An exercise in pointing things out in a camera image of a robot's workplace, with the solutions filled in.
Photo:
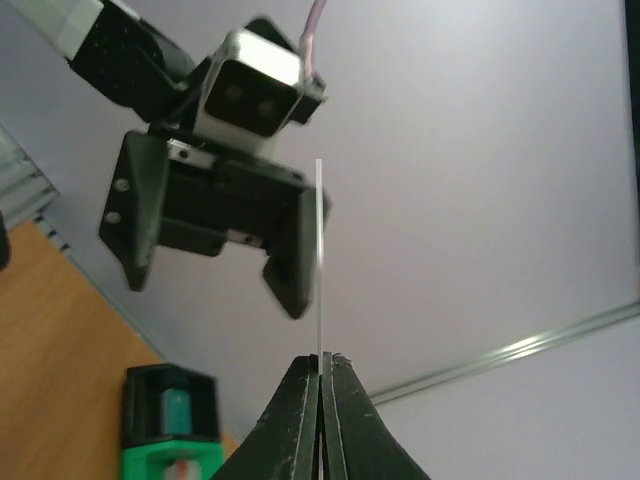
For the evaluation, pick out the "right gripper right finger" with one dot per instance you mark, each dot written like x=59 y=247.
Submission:
x=356 y=443

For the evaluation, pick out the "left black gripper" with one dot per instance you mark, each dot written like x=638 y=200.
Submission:
x=168 y=193

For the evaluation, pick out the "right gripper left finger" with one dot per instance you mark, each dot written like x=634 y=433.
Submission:
x=284 y=443

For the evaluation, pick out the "white blossom credit card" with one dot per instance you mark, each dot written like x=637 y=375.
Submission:
x=320 y=258

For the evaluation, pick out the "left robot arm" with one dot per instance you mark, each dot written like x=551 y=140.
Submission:
x=135 y=66

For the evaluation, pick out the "red white card in bin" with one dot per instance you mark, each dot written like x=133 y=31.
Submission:
x=183 y=469

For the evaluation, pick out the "teal card in black bin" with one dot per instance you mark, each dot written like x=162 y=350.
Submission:
x=175 y=412

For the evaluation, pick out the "green plastic bin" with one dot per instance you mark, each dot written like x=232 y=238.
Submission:
x=148 y=462

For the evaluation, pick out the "black plastic bin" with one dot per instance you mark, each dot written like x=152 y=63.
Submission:
x=140 y=404

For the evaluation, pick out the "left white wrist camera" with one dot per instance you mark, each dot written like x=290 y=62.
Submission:
x=253 y=89

